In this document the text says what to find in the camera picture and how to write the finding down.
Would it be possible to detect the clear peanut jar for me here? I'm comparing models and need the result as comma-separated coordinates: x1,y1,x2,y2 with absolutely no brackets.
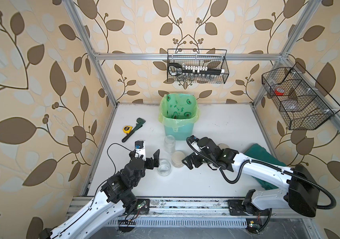
164,135,176,154

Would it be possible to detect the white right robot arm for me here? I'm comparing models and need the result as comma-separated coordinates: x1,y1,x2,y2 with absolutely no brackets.
182,135,337,218

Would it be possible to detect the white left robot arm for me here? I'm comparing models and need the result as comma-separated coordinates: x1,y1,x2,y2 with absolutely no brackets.
38,149,160,239

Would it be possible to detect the yellow tape measure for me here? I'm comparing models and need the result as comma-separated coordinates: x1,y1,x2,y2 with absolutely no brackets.
123,125,133,134

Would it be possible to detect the green bin with bag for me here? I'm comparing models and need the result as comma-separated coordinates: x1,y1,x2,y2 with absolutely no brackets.
159,93,200,140

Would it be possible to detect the red object in basket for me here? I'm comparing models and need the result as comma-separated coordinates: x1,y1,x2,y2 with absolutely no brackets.
274,87,285,96

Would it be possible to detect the black socket set rail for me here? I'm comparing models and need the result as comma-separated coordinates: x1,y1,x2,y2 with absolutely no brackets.
167,63,225,76

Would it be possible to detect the black wire basket back wall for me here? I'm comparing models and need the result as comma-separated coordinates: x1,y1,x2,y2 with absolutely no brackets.
167,48,229,84

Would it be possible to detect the black wire basket wall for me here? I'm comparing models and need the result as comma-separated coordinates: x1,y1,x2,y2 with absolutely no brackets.
167,48,229,84
262,62,340,130

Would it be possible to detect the black wire basket right wall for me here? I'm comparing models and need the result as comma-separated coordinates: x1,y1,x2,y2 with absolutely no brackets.
262,62,340,130

